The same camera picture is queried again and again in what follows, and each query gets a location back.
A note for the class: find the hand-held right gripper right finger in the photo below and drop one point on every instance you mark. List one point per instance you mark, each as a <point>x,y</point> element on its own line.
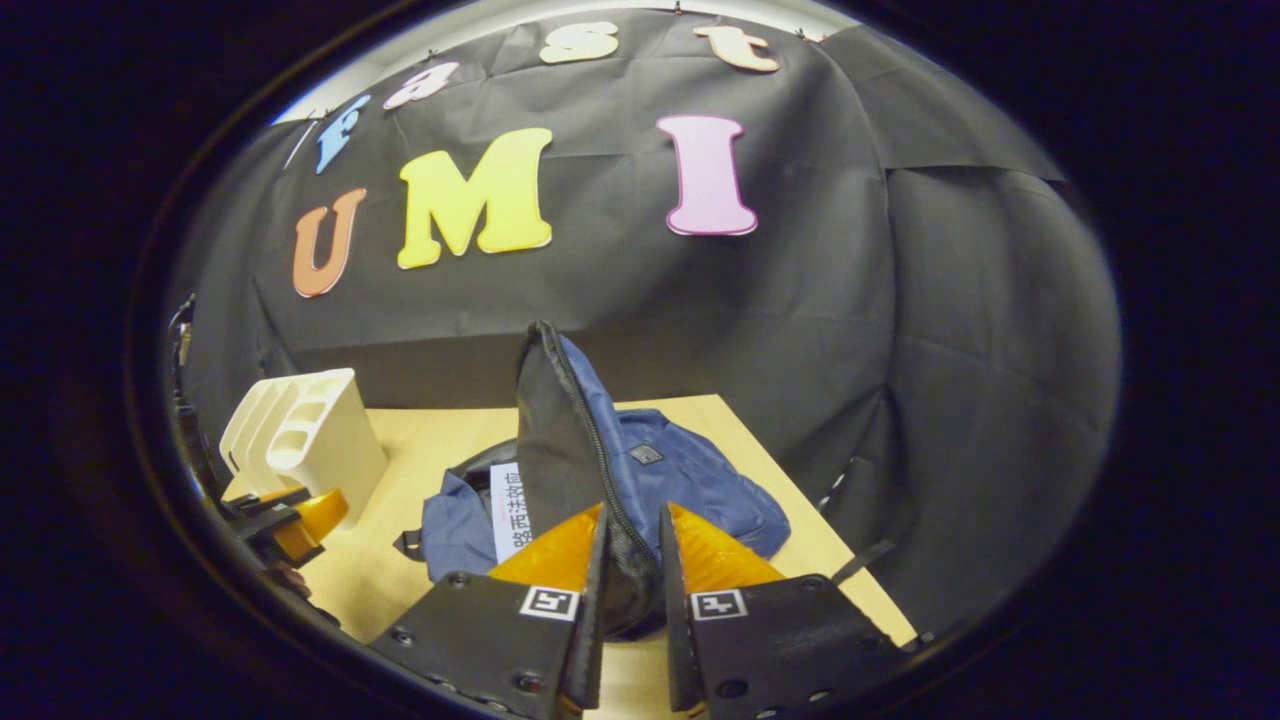
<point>678,630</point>

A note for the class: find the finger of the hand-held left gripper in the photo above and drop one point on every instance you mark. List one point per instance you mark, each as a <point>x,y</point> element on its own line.
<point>315,520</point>

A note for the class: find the cream plastic bookshelf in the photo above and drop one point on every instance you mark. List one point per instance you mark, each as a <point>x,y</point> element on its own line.
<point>330,450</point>

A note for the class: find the black backdrop cloth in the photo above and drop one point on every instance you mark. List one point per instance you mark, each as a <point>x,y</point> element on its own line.
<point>850,350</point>

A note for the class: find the blue schoolbag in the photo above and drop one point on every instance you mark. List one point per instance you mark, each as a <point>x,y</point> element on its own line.
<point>690,480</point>

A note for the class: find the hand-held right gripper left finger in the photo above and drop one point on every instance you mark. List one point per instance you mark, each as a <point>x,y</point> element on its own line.
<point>592,620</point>

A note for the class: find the blue-grey cover book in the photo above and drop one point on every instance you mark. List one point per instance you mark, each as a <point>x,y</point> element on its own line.
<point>510,520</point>

